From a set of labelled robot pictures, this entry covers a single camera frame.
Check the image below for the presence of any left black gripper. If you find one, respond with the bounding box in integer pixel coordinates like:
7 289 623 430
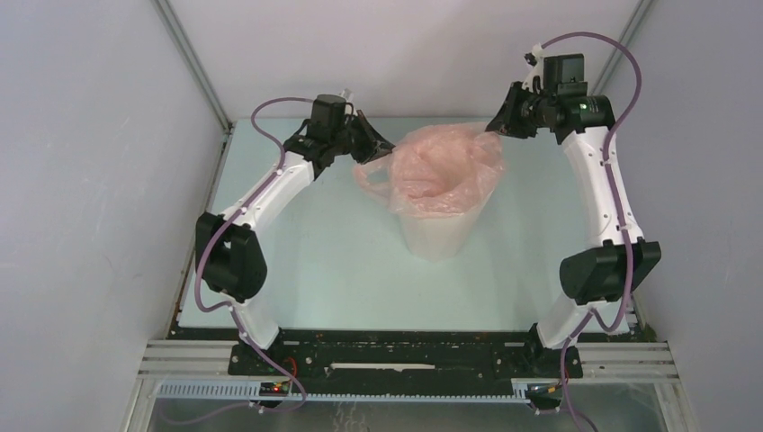
330 111 397 166

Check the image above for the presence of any pink plastic trash bag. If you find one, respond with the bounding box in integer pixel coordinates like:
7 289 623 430
353 122 506 219

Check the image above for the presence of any white plastic trash bin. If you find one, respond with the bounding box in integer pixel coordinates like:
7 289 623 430
399 207 482 262

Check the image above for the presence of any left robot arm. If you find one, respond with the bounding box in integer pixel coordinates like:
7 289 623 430
193 94 394 375

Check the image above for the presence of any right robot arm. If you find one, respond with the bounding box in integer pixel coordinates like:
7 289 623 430
486 53 661 376

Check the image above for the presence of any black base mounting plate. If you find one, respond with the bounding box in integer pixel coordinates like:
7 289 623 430
228 329 583 397

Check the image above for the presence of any small electronics board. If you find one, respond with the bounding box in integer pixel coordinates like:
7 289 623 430
258 382 291 397

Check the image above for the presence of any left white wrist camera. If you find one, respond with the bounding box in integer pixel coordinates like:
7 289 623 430
338 88 356 117

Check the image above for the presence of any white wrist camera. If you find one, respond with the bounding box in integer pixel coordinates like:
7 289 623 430
338 88 356 117
522 43 543 94

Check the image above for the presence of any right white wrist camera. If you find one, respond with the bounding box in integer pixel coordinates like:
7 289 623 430
522 43 543 94

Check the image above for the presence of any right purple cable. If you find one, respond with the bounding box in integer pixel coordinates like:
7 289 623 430
524 31 643 432

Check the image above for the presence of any purple cable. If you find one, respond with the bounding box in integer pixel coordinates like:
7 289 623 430
524 31 643 432
157 96 317 428

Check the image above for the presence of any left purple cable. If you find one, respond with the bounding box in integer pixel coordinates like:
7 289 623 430
157 96 317 428

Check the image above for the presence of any aluminium frame rail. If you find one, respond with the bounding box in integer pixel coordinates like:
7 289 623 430
139 340 678 403

